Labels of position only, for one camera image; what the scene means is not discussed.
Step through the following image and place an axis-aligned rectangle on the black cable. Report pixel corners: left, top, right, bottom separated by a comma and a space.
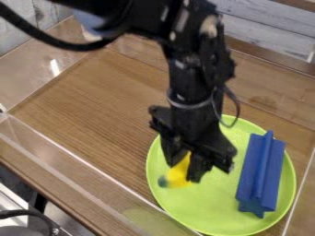
0, 1, 124, 53

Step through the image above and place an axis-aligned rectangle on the black metal table stand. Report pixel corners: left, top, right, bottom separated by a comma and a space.
0, 166, 71, 236

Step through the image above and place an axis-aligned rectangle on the yellow toy banana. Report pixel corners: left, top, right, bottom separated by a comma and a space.
158, 155, 192, 188

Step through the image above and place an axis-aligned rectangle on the blue star-shaped block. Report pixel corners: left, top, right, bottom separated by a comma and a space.
235, 131, 286, 218

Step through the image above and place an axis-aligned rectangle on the green round plate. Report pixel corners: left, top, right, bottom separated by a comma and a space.
147, 119, 296, 236

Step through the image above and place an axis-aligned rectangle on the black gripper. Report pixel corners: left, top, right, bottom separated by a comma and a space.
150, 60, 238, 183

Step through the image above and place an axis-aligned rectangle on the clear acrylic enclosure wall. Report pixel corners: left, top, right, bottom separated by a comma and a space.
0, 15, 315, 236

